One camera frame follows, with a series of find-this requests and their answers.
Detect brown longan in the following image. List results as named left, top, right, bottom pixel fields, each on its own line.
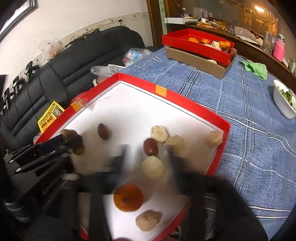
left=60, top=129, right=79, bottom=142

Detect picture frame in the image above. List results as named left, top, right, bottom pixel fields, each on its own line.
left=1, top=0, right=38, bottom=41

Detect black leather sofa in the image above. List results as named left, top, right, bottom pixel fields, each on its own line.
left=1, top=26, right=144, bottom=151

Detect beige rice cake cylinder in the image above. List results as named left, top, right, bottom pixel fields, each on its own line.
left=205, top=130, right=224, bottom=147

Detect beige cake piece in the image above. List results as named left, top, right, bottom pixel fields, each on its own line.
left=151, top=126, right=169, bottom=143
left=164, top=135, right=186, bottom=157
left=135, top=210, right=163, bottom=232
left=142, top=156, right=164, bottom=180

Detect pink thermos bottle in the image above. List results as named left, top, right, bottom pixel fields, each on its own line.
left=273, top=34, right=285, bottom=62

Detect red box with fruits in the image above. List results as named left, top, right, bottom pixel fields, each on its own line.
left=162, top=28, right=234, bottom=65

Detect red tray white inside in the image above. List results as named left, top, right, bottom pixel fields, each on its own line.
left=38, top=73, right=231, bottom=240

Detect blue plaid tablecloth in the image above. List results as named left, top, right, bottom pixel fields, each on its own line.
left=123, top=49, right=295, bottom=240

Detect clear plastic bag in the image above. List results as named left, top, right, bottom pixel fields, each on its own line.
left=122, top=48, right=152, bottom=67

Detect yellow leaflet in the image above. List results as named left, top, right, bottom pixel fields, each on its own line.
left=38, top=101, right=64, bottom=133

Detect glass pitcher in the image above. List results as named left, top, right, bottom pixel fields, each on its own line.
left=262, top=31, right=276, bottom=54

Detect small orange mandarin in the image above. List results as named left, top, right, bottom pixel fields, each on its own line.
left=113, top=185, right=144, bottom=212

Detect white bowl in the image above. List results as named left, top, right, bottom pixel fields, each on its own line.
left=273, top=79, right=295, bottom=119

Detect light green cloth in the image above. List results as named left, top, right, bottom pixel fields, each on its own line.
left=239, top=60, right=268, bottom=81

